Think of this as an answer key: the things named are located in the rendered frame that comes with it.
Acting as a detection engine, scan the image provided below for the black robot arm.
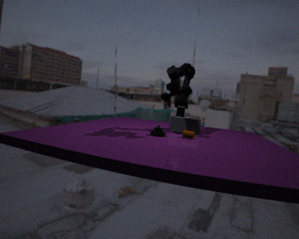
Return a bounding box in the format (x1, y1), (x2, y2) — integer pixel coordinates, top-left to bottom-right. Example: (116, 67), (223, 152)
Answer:
(166, 63), (196, 117)

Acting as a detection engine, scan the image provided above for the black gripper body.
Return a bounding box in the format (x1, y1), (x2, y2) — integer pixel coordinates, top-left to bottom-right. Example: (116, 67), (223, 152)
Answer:
(161, 82), (192, 102)

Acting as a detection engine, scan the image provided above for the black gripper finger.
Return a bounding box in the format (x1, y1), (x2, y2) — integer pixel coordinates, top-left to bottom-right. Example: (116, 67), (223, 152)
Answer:
(163, 96), (171, 108)
(183, 89), (190, 103)

